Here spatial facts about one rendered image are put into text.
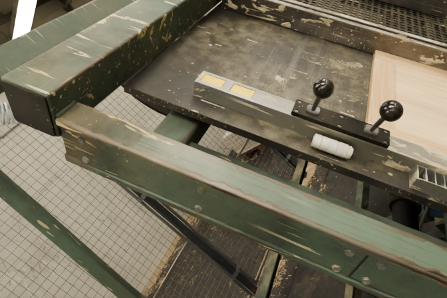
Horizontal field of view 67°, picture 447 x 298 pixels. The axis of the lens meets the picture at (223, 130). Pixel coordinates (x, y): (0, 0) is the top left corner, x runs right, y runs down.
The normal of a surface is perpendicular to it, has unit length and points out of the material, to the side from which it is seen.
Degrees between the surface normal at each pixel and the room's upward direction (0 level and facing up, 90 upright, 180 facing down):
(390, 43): 90
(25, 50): 90
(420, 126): 58
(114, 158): 90
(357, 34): 90
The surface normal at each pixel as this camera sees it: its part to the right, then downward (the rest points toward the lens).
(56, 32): 0.60, -0.44
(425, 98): 0.14, -0.73
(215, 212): -0.37, 0.59
